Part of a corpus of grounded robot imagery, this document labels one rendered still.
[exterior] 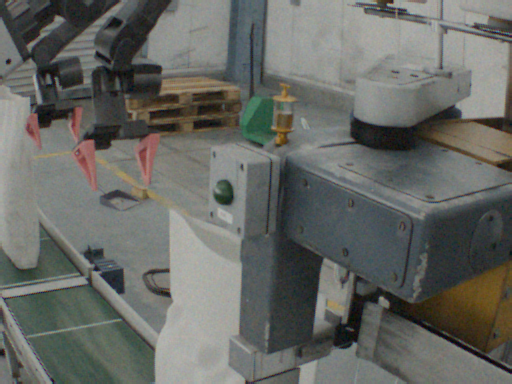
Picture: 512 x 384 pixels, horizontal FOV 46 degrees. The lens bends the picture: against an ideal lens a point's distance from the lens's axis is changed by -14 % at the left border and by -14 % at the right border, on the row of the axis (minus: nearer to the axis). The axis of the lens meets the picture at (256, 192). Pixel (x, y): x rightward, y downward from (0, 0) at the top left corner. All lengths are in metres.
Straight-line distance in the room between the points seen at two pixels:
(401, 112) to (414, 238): 0.23
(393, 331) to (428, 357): 0.08
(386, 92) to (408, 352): 0.35
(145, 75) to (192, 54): 8.32
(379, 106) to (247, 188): 0.19
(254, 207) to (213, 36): 8.85
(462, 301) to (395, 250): 0.35
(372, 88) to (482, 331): 0.40
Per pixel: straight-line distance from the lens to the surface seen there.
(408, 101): 0.83
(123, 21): 1.08
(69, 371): 2.06
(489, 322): 0.97
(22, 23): 0.98
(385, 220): 0.66
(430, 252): 0.64
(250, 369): 0.90
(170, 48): 9.26
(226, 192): 0.77
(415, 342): 0.89
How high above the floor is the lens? 1.53
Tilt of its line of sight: 18 degrees down
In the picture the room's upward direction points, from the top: 3 degrees clockwise
